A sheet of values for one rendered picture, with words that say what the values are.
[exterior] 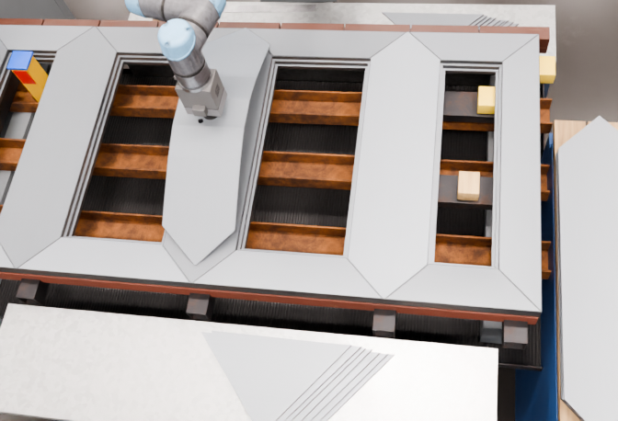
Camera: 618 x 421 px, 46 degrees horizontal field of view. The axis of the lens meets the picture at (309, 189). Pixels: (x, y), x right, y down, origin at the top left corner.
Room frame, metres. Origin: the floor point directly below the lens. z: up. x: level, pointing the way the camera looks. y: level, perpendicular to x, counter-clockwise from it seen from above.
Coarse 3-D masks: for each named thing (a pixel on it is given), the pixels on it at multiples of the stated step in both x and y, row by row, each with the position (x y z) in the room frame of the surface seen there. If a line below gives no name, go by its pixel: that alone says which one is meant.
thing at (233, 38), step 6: (228, 36) 1.34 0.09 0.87; (234, 36) 1.34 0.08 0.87; (240, 36) 1.33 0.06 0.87; (246, 36) 1.32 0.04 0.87; (252, 36) 1.32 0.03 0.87; (258, 36) 1.31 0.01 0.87; (210, 42) 1.33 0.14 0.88; (216, 42) 1.32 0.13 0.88; (222, 42) 1.31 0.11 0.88; (228, 42) 1.31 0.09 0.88; (234, 42) 1.30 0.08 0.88; (240, 42) 1.30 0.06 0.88; (246, 42) 1.29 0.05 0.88; (252, 42) 1.29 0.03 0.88; (258, 42) 1.28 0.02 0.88; (264, 42) 1.27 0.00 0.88
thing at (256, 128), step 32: (160, 64) 1.36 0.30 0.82; (288, 64) 1.22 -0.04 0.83; (320, 64) 1.19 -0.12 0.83; (352, 64) 1.16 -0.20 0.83; (448, 64) 1.07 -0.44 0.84; (480, 64) 1.04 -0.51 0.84; (0, 96) 1.41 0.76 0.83; (256, 96) 1.14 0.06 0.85; (96, 128) 1.19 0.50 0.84; (256, 128) 1.04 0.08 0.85; (96, 160) 1.11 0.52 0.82; (256, 160) 0.96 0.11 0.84; (352, 192) 0.80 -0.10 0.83; (64, 224) 0.93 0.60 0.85; (224, 256) 0.72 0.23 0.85; (224, 288) 0.65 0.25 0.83
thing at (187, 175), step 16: (176, 160) 0.96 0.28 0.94; (192, 160) 0.94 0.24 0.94; (208, 160) 0.93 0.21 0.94; (224, 160) 0.92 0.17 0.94; (176, 176) 0.92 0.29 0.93; (192, 176) 0.91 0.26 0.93; (208, 176) 0.89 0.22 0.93; (224, 176) 0.88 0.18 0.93; (208, 192) 0.86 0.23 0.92; (224, 192) 0.85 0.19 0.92
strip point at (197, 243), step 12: (168, 228) 0.82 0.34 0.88; (180, 228) 0.81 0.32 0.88; (192, 228) 0.80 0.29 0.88; (204, 228) 0.79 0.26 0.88; (216, 228) 0.78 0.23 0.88; (180, 240) 0.78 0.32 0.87; (192, 240) 0.77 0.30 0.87; (204, 240) 0.76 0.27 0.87; (216, 240) 0.76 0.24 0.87; (192, 252) 0.75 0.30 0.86; (204, 252) 0.74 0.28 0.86
